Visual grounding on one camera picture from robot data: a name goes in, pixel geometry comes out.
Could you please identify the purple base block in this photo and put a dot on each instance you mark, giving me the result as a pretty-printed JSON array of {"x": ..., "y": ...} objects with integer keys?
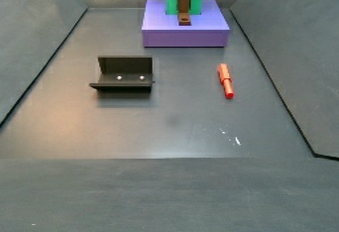
[{"x": 161, "y": 31}]

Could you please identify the left green block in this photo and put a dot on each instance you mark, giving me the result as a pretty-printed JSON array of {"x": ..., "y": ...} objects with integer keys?
[{"x": 170, "y": 7}]

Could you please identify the right green block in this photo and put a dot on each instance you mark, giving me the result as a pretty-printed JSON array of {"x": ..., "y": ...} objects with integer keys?
[{"x": 194, "y": 8}]

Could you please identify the black angle fixture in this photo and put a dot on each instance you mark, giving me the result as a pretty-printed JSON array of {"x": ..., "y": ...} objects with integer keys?
[{"x": 124, "y": 73}]

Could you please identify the green block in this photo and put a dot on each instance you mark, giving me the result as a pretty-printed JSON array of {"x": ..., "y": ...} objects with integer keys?
[
  {"x": 194, "y": 8},
  {"x": 170, "y": 7}
]

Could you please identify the red peg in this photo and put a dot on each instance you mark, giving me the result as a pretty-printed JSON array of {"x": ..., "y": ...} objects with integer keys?
[{"x": 225, "y": 80}]

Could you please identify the brown L-shaped bracket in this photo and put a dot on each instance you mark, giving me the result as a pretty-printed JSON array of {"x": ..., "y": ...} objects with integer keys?
[{"x": 182, "y": 12}]

